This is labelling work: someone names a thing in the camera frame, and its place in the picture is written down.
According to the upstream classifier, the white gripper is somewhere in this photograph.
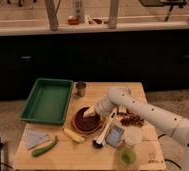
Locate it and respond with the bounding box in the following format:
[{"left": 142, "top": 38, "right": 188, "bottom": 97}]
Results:
[{"left": 83, "top": 96, "right": 116, "bottom": 117}]

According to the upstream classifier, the dark red bowl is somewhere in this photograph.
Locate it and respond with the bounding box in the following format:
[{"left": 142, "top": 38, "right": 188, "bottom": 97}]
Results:
[{"left": 72, "top": 107, "right": 102, "bottom": 134}]

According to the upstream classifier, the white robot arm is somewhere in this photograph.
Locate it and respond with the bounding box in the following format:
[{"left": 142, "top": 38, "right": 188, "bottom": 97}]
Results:
[{"left": 83, "top": 87, "right": 189, "bottom": 171}]

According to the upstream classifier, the green plastic tray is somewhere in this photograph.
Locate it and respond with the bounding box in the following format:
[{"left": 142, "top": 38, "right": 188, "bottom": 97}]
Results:
[{"left": 20, "top": 78, "right": 73, "bottom": 125}]

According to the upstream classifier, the small metal cup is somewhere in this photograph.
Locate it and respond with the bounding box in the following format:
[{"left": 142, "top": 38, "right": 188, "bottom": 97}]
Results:
[{"left": 76, "top": 81, "right": 86, "bottom": 97}]

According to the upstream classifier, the white black brush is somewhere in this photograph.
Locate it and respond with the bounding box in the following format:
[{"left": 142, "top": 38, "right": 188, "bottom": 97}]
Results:
[{"left": 93, "top": 113, "right": 115, "bottom": 149}]

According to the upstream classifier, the blue grey sponge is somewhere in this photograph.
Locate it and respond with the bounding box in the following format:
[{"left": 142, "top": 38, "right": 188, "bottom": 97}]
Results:
[{"left": 106, "top": 126, "right": 124, "bottom": 148}]

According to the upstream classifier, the brown dried food pile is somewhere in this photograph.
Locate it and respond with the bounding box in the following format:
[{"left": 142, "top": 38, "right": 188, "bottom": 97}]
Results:
[{"left": 120, "top": 114, "right": 144, "bottom": 127}]

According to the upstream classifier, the green cucumber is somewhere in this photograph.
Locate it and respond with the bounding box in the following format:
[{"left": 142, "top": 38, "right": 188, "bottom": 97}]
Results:
[{"left": 31, "top": 136, "right": 58, "bottom": 157}]

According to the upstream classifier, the green clear cup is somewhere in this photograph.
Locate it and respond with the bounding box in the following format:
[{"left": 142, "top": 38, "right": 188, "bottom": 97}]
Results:
[{"left": 120, "top": 146, "right": 136, "bottom": 165}]

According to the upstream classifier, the grey folded cloth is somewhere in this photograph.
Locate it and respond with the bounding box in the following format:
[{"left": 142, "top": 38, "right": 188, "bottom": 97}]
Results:
[{"left": 24, "top": 129, "right": 50, "bottom": 150}]

